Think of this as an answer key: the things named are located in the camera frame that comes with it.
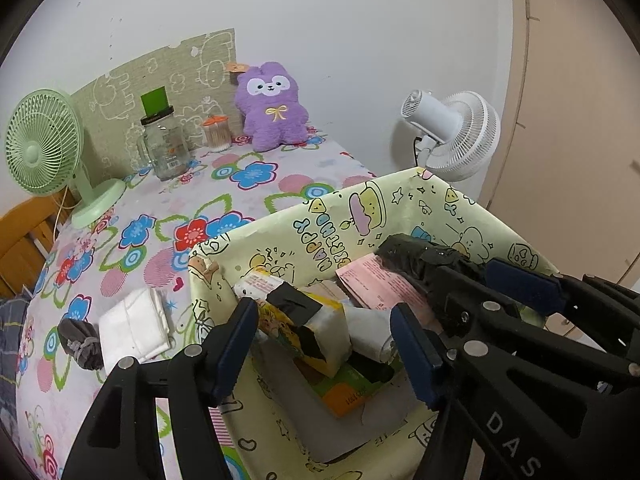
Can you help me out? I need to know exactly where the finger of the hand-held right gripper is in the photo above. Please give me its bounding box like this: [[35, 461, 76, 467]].
[[484, 257, 640, 322], [430, 262, 640, 387]]

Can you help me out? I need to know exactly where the pink paper card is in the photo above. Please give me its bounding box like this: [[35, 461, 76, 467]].
[[335, 254, 436, 311]]

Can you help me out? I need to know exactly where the beige door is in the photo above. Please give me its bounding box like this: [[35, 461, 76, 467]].
[[477, 0, 640, 346]]

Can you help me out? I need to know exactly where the green patterned board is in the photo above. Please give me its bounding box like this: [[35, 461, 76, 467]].
[[70, 27, 237, 181]]

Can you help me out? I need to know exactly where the glass jar mug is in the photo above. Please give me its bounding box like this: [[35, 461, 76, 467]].
[[136, 107, 192, 182]]

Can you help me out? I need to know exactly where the yellow cartoon packet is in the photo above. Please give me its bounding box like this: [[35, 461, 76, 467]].
[[234, 267, 352, 377]]

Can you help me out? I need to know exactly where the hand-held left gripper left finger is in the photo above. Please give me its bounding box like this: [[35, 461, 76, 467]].
[[61, 296, 260, 480]]

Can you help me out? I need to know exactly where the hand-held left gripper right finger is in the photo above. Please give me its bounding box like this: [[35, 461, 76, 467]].
[[390, 302, 640, 480]]

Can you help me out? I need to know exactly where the yellow cartoon print box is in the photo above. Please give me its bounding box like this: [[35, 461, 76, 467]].
[[189, 166, 561, 480]]

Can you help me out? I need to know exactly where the beige packet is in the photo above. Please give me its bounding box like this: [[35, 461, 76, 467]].
[[300, 280, 353, 307]]

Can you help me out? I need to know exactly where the white fan cable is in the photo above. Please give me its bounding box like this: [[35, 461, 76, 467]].
[[50, 185, 78, 246]]

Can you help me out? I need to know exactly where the wooden chair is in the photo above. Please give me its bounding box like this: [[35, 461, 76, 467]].
[[0, 195, 76, 298]]

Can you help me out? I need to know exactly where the blue plaid bedding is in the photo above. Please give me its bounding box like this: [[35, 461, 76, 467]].
[[0, 297, 31, 401]]

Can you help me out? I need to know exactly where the white folded cloth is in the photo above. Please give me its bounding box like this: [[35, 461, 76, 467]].
[[98, 288, 171, 363]]

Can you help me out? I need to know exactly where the white paper roll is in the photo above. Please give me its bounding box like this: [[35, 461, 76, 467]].
[[344, 305, 401, 363]]

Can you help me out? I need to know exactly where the green desk fan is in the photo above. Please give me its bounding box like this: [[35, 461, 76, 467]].
[[5, 88, 127, 231]]

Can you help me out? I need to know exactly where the purple plush rabbit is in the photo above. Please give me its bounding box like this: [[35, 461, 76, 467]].
[[223, 61, 311, 152]]

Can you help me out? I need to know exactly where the orange lid swab container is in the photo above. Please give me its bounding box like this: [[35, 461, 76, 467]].
[[201, 116, 232, 153]]

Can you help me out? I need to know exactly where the black plastic bag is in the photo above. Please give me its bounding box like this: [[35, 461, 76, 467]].
[[377, 234, 488, 306]]

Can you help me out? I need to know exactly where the green plastic cup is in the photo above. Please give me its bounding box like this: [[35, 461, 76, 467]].
[[141, 87, 173, 117]]

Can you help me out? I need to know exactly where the grey scrunchie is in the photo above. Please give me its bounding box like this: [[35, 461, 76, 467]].
[[56, 317, 104, 372]]

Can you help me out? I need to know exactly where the white desk fan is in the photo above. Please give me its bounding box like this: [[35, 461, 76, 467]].
[[400, 89, 501, 182]]

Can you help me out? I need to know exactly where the floral tablecloth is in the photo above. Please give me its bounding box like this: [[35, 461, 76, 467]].
[[15, 127, 381, 480]]

